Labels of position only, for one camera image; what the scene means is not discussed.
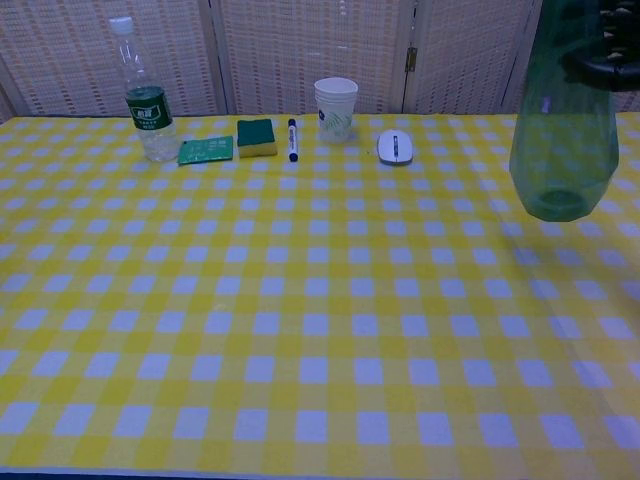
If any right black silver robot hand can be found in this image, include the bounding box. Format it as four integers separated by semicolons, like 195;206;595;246
560;0;640;93

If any green translucent spray bottle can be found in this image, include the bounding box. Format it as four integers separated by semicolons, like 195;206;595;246
508;0;620;224

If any clear plastic water bottle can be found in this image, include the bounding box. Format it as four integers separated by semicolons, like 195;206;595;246
109;16;179;163

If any white computer mouse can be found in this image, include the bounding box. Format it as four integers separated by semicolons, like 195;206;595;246
376;129;416;166

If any white paper cup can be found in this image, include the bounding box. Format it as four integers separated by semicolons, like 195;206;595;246
313;77;360;145

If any woven folding screen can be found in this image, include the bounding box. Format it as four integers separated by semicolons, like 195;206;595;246
0;0;640;125

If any blue and white marker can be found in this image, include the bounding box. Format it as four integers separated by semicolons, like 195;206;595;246
286;117;300;164

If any green and yellow sponge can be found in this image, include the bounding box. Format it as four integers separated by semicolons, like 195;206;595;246
235;118;278;160

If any yellow white checkered tablecloth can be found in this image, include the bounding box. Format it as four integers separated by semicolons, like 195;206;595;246
0;112;640;477

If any green card packet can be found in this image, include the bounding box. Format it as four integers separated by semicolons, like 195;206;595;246
177;135;235;166

